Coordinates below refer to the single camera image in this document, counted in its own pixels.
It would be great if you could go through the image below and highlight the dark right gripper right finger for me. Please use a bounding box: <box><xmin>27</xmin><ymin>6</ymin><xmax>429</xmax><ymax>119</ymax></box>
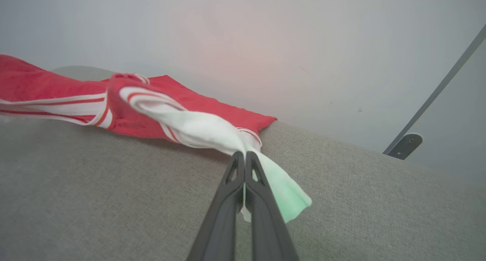
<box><xmin>245</xmin><ymin>151</ymin><xmax>300</xmax><ymax>261</ymax></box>

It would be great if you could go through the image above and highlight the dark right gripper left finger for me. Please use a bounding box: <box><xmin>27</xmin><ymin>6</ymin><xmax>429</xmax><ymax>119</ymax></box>
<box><xmin>186</xmin><ymin>151</ymin><xmax>246</xmax><ymax>261</ymax></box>

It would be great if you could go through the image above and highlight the red number 23 jersey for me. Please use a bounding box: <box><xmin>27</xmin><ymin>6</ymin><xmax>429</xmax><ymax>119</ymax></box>
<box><xmin>0</xmin><ymin>54</ymin><xmax>313</xmax><ymax>224</ymax></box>

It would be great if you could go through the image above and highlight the grey fabric sofa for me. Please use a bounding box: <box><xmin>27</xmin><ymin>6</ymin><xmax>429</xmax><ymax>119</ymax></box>
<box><xmin>0</xmin><ymin>65</ymin><xmax>486</xmax><ymax>261</ymax></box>

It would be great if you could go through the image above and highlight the slanted metal rail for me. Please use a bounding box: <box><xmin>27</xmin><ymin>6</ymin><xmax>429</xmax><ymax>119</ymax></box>
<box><xmin>383</xmin><ymin>24</ymin><xmax>486</xmax><ymax>155</ymax></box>

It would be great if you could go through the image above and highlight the rail foot bracket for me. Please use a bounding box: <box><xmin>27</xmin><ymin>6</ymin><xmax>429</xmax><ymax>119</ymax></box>
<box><xmin>387</xmin><ymin>133</ymin><xmax>423</xmax><ymax>160</ymax></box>

